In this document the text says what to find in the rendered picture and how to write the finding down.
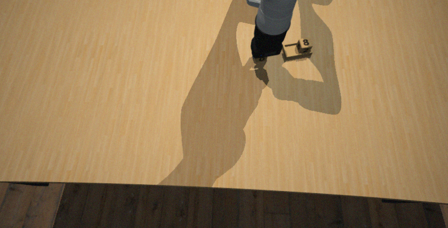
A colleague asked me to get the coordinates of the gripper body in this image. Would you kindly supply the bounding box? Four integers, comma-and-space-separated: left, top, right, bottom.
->
246, 0, 293, 58

